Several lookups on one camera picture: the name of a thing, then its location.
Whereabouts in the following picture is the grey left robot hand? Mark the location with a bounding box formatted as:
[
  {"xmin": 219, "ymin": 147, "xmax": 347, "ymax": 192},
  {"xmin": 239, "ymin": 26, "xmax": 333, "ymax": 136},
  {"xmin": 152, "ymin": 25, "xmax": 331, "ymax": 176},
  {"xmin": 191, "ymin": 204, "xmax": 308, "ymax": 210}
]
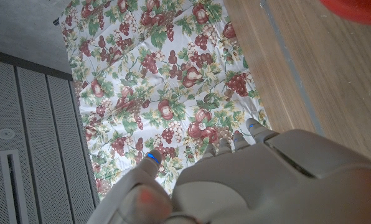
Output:
[{"xmin": 86, "ymin": 118, "xmax": 371, "ymax": 224}]

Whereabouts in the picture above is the red bowl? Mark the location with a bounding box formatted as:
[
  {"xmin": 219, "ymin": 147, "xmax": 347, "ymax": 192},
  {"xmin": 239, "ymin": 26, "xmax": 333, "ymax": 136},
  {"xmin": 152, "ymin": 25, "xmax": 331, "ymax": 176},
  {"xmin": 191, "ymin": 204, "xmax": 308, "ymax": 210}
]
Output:
[{"xmin": 319, "ymin": 0, "xmax": 371, "ymax": 27}]

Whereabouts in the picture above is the floral fruit print backdrop cloth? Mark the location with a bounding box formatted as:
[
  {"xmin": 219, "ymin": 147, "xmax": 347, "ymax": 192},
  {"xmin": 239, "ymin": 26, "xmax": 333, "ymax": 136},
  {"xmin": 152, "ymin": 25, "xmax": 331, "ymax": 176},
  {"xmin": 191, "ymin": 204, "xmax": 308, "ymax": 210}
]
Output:
[{"xmin": 58, "ymin": 0, "xmax": 271, "ymax": 200}]

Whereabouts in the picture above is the white slot vent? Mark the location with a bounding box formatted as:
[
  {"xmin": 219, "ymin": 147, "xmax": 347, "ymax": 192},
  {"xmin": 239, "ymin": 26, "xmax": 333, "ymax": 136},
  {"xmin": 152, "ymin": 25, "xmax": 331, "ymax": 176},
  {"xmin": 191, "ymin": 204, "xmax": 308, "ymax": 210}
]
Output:
[{"xmin": 0, "ymin": 149, "xmax": 29, "ymax": 224}]

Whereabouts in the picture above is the round ceiling sensor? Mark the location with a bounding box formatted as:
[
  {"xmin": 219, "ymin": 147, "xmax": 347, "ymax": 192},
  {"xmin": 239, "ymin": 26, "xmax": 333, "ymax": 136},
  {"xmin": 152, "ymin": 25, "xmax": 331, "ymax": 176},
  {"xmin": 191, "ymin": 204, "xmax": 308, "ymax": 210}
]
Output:
[{"xmin": 0, "ymin": 128, "xmax": 16, "ymax": 140}]

